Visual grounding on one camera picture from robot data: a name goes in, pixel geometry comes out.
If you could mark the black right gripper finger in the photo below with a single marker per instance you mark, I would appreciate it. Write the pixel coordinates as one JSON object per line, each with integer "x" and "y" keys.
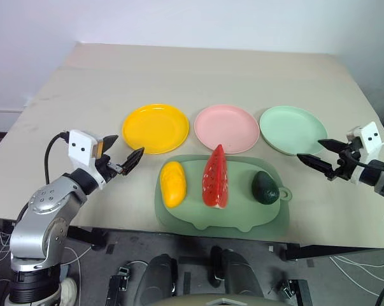
{"x": 316, "y": 163}
{"x": 331, "y": 145}

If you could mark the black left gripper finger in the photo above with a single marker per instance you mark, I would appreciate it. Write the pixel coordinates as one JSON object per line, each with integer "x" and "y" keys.
{"x": 133, "y": 160}
{"x": 110, "y": 141}

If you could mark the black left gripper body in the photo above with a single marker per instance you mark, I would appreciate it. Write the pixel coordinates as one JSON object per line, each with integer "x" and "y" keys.
{"x": 107, "y": 167}

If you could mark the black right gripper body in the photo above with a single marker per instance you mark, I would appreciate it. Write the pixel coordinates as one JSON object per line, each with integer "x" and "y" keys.
{"x": 346, "y": 164}

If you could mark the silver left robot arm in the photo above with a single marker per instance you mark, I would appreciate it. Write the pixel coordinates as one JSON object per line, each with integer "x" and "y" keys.
{"x": 45, "y": 220}

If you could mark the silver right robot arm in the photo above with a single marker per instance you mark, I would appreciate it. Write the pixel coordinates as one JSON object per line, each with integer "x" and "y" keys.
{"x": 382, "y": 181}

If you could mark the yellow plate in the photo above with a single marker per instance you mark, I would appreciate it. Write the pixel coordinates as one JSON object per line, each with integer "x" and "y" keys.
{"x": 155, "y": 128}

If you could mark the light green plate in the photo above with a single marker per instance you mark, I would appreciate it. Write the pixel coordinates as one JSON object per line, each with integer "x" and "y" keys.
{"x": 290, "y": 129}

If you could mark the pink plate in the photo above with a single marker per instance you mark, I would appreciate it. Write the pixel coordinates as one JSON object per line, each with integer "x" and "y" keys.
{"x": 226, "y": 126}

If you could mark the yellow mango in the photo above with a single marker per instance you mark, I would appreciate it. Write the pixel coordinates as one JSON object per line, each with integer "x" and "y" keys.
{"x": 173, "y": 185}

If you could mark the dark green avocado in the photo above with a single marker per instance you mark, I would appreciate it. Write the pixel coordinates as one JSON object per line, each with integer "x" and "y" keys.
{"x": 265, "y": 188}

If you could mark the dark green rectangular mat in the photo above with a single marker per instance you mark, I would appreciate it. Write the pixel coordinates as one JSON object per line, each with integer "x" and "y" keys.
{"x": 160, "y": 220}

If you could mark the red watermelon slice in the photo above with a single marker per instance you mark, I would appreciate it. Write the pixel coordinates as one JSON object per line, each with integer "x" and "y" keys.
{"x": 215, "y": 178}

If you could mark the green pig-shaped cutting board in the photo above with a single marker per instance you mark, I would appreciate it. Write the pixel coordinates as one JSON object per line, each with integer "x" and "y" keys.
{"x": 239, "y": 210}

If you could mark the dark rounded shape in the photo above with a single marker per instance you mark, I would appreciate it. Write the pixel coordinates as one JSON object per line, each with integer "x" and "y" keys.
{"x": 156, "y": 280}
{"x": 239, "y": 274}

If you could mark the white shoe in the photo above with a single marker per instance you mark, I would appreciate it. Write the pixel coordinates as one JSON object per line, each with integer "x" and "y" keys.
{"x": 68, "y": 290}

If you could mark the grey curved robot torso edge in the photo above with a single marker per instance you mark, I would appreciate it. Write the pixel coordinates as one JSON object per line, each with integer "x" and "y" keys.
{"x": 223, "y": 300}

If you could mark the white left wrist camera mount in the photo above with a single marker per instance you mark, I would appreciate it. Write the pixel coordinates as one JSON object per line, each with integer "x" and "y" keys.
{"x": 80, "y": 146}

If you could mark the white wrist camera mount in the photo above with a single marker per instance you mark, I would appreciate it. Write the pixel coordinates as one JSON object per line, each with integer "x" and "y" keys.
{"x": 371, "y": 137}
{"x": 80, "y": 146}

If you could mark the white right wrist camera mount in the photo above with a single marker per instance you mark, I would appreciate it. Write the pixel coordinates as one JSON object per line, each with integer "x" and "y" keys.
{"x": 371, "y": 137}

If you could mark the black table frame bar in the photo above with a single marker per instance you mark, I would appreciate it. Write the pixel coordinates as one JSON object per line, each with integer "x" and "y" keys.
{"x": 322, "y": 252}
{"x": 86, "y": 237}

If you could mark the black metal floor bracket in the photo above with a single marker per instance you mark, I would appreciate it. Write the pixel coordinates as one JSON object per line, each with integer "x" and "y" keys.
{"x": 118, "y": 285}
{"x": 295, "y": 291}

